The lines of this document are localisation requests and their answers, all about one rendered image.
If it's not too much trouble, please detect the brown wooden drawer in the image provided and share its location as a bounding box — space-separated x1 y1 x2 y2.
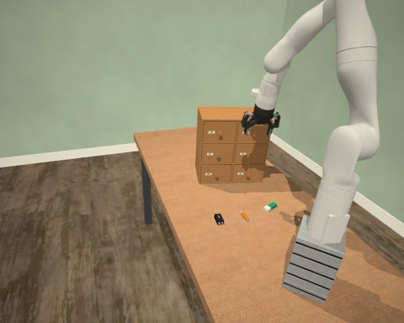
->
203 120 237 142
232 164 263 182
234 143 267 163
236 121 269 142
200 164 232 183
201 143 234 164

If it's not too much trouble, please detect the black nine-volt battery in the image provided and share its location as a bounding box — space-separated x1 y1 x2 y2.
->
214 213 224 225

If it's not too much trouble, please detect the brown wooden chest of drawers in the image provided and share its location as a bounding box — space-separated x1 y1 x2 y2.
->
195 106 271 184

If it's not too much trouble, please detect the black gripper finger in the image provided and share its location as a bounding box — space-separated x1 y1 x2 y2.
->
265 112 281 136
241 112 261 136

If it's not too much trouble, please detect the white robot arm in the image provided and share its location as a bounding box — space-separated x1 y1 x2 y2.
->
251 0 380 244

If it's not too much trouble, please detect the green and white eraser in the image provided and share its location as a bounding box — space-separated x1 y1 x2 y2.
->
264 202 277 212

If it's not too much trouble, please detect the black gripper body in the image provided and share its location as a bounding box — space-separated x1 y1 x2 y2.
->
252 103 275 124

